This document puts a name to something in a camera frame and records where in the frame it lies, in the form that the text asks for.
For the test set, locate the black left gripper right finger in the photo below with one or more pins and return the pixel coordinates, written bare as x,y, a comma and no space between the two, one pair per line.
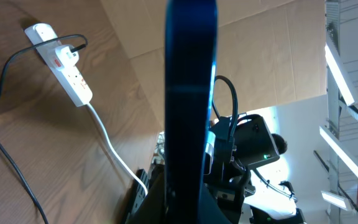
211,213

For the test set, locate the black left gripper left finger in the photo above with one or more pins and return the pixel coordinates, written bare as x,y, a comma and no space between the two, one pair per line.
152,209

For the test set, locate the blue Galaxy smartphone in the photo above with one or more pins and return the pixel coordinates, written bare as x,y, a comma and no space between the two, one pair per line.
190,57

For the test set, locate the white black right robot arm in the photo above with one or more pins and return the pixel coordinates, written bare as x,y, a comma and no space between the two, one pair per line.
234,152

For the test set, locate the white USB charger adapter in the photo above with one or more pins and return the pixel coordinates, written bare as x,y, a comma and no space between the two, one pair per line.
62,57

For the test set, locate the seated person in background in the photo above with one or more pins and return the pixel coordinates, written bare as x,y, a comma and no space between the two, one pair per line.
280,143

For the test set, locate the white ceiling light fixtures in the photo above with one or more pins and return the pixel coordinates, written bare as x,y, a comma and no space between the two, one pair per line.
341,127

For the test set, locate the white power strip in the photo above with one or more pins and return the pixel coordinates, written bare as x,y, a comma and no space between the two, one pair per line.
70,79

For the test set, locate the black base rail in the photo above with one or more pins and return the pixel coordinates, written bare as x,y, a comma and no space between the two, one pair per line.
137,194

